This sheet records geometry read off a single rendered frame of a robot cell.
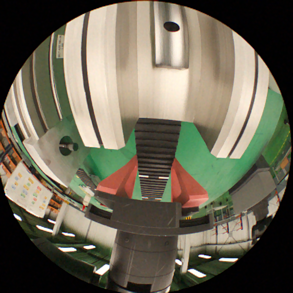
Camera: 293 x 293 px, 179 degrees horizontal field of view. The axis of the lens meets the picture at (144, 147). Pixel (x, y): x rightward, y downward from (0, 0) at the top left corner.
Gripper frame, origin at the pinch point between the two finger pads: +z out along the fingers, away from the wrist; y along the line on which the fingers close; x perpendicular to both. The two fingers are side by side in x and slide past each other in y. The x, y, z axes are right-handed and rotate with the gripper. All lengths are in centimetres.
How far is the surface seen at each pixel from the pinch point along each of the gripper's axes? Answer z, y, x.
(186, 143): 2.9, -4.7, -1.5
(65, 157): -3.0, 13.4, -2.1
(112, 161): 3.0, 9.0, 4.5
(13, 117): -5.0, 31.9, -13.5
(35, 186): -32, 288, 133
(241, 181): 4.0, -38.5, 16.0
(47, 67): -1.1, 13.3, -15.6
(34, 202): -76, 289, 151
